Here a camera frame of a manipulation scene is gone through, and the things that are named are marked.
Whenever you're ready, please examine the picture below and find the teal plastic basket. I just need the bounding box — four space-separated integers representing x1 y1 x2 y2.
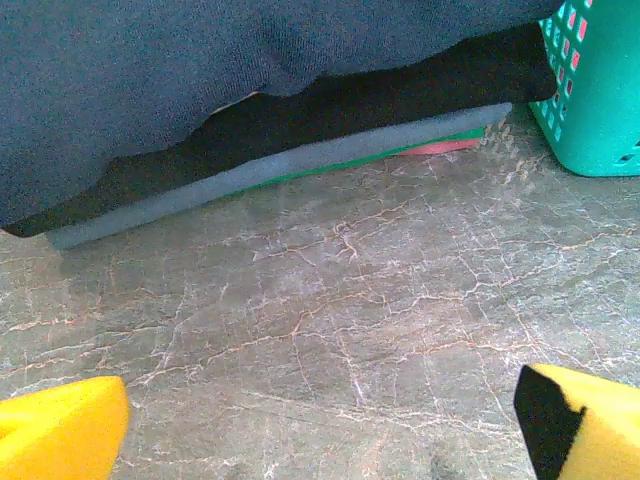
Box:
527 0 640 179

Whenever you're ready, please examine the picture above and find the red t-shirt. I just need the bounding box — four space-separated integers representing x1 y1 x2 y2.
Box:
552 4 594 96

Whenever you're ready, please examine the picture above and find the pink folded t-shirt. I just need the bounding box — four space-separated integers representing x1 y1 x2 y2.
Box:
394 138 484 157

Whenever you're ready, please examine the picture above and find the green folded t-shirt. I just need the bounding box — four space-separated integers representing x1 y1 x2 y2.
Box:
244 124 486 194

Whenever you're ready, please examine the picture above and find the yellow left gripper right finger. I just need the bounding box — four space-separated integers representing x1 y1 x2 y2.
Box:
513 363 640 480

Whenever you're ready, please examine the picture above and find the navy folded t-shirt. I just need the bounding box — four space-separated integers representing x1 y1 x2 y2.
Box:
0 0 569 229

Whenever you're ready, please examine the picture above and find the black folded t-shirt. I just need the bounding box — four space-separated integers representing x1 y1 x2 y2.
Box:
2 22 559 239

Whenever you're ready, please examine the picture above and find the grey folded t-shirt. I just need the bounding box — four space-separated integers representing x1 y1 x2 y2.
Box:
47 102 514 251

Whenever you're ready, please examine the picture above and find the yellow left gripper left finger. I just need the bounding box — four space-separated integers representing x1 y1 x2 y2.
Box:
0 375 131 480

